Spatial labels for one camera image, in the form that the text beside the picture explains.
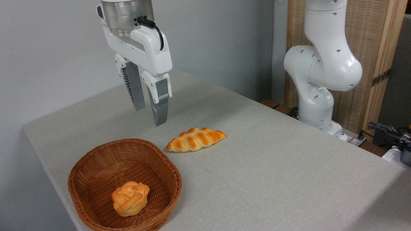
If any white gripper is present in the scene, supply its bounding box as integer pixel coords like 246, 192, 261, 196
96, 4, 173, 127

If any round orange bread roll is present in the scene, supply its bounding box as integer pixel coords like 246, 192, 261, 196
111, 181, 150, 217

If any long braided bread loaf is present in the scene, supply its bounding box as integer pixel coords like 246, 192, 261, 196
166, 127, 227, 152

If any brown wicker basket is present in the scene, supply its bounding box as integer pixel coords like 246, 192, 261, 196
68, 138, 182, 231

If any brown wooden block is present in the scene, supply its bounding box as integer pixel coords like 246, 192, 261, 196
258, 99, 280, 109

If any wooden woven folding screen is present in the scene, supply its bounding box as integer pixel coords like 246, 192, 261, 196
284, 0, 408, 142

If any black metal screen hinge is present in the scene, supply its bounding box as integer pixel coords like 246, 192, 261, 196
371, 68, 392, 87

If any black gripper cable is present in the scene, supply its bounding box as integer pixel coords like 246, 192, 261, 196
137, 17, 164, 51

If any black cable bundle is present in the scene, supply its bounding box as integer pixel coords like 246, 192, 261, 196
358, 121, 411, 151

